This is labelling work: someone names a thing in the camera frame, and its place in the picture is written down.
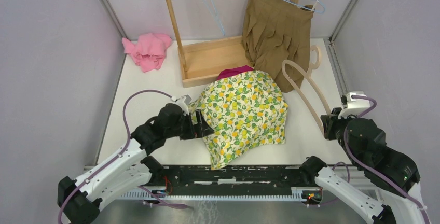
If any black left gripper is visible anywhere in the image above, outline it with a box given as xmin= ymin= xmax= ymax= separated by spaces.
xmin=166 ymin=109 xmax=214 ymax=141

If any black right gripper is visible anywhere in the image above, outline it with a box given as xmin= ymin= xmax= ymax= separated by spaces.
xmin=321 ymin=105 xmax=362 ymax=165

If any yellow patterned cloth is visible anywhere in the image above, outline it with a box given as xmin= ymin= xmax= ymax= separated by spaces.
xmin=188 ymin=71 xmax=288 ymax=170

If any magenta cloth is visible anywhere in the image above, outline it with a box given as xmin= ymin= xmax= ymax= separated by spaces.
xmin=216 ymin=65 xmax=254 ymax=81

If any wooden clothes rack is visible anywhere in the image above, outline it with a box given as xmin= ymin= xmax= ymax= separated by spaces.
xmin=166 ymin=0 xmax=304 ymax=88

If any beige wooden hanger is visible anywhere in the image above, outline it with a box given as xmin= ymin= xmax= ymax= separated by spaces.
xmin=281 ymin=45 xmax=332 ymax=135

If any brown skirt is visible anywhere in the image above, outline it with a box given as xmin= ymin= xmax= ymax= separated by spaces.
xmin=242 ymin=0 xmax=313 ymax=93

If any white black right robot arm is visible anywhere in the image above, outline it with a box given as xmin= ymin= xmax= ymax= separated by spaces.
xmin=299 ymin=108 xmax=430 ymax=223

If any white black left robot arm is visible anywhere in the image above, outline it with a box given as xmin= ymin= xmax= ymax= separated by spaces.
xmin=57 ymin=103 xmax=214 ymax=223

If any pink crumpled cloth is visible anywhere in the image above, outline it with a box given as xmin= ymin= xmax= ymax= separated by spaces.
xmin=122 ymin=33 xmax=173 ymax=73

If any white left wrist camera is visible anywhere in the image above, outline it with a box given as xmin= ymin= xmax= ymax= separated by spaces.
xmin=171 ymin=95 xmax=191 ymax=115

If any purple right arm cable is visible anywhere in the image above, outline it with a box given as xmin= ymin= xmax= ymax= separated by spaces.
xmin=326 ymin=94 xmax=431 ymax=224

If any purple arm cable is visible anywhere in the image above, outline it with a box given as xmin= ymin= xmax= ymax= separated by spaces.
xmin=57 ymin=89 xmax=195 ymax=224
xmin=326 ymin=94 xmax=431 ymax=224

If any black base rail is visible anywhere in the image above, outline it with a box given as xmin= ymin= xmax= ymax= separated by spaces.
xmin=146 ymin=165 xmax=316 ymax=197

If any white slotted cable duct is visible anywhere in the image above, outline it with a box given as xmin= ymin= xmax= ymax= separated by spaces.
xmin=117 ymin=188 xmax=319 ymax=202

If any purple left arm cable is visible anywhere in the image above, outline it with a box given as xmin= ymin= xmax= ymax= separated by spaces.
xmin=57 ymin=89 xmax=195 ymax=224

